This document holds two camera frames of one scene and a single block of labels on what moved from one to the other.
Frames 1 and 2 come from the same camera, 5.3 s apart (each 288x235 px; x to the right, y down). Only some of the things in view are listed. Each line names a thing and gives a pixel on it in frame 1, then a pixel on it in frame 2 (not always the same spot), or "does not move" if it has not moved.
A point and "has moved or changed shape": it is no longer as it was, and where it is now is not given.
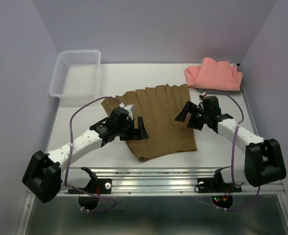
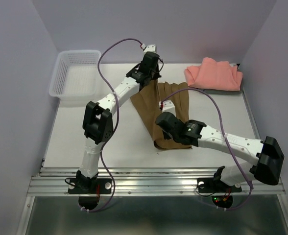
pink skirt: [221, 76] does not move
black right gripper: [191, 108] to [166, 136]
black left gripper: [139, 136] to [156, 74]
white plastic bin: [75, 75] does not move
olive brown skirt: [158, 106] has moved or changed shape
